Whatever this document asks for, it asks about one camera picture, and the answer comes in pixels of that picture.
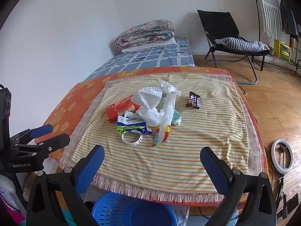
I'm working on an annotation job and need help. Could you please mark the black folding chair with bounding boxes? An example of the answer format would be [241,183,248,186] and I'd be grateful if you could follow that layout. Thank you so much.
[197,9,270,85]

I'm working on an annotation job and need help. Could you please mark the white ring light on stand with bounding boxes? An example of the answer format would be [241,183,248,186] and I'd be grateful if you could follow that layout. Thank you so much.
[271,139,294,219]

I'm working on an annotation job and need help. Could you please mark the dark hanging garment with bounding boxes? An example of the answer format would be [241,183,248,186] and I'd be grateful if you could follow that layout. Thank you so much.
[279,0,299,43]

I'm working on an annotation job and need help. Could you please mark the white lace cloth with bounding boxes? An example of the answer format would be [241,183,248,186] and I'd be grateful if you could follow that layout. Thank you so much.
[0,174,15,200]

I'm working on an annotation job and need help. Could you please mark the dark foil snack wrapper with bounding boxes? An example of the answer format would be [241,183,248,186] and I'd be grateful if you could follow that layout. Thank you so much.
[185,91,203,110]

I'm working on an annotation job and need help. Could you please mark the teal tube with white cap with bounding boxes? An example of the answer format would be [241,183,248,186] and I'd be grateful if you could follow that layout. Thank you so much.
[170,109,182,126]

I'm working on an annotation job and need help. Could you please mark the yellow striped blanket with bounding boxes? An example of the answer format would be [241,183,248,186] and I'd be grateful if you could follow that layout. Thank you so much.
[60,74,250,193]

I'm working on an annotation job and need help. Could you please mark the hanging green striped cloth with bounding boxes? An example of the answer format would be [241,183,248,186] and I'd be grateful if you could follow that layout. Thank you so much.
[254,0,284,40]

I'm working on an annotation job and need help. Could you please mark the red cardboard box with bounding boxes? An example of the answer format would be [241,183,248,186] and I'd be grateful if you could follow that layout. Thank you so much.
[106,95,141,123]

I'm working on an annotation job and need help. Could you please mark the clear plastic bag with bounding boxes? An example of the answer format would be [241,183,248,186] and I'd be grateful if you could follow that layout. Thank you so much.
[175,206,190,226]

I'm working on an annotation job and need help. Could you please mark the blue plaid bed sheet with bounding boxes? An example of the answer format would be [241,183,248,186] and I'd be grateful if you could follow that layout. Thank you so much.
[87,38,195,80]

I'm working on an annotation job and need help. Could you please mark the blue green snack packet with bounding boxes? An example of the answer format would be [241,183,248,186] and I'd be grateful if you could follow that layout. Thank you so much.
[116,115,153,136]

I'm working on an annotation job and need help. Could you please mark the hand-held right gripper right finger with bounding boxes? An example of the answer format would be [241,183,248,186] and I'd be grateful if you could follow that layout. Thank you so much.
[199,146,277,226]

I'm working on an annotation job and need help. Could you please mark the black clothes rack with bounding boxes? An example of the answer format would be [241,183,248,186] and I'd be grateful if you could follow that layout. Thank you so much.
[250,0,301,78]

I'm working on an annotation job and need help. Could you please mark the yellow green box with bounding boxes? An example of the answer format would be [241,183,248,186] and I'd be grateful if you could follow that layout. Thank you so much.
[273,39,292,63]

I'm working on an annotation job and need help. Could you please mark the colourful striped wrapper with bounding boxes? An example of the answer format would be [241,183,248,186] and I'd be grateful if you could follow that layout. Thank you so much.
[152,122,171,147]

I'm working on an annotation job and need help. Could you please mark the orange floral blanket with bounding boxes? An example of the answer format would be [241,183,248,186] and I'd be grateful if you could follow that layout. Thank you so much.
[35,66,271,217]

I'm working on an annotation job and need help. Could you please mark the folded floral quilt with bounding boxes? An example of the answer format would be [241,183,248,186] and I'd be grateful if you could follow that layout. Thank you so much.
[115,19,176,50]

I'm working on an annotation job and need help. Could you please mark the white plastic bag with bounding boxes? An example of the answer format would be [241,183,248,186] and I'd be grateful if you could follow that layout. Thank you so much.
[124,81,181,128]

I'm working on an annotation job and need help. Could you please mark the teal cloth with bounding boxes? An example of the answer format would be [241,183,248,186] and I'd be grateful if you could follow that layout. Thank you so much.
[61,211,74,226]

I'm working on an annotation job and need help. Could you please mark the striped garment on chair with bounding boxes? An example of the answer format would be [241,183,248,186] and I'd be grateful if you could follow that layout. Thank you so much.
[214,37,270,53]

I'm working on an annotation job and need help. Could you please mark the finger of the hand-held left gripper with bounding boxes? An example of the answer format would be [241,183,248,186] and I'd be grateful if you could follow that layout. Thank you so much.
[14,133,71,160]
[9,124,53,146]

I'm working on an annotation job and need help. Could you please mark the pink cloth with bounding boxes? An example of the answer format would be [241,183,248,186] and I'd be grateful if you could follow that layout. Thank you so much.
[0,198,25,226]

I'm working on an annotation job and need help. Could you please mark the blue plastic basket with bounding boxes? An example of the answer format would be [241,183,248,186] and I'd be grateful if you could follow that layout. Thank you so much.
[91,191,179,226]

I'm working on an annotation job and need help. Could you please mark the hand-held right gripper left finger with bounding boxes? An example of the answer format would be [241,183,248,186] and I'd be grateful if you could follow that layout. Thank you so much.
[26,145,105,226]

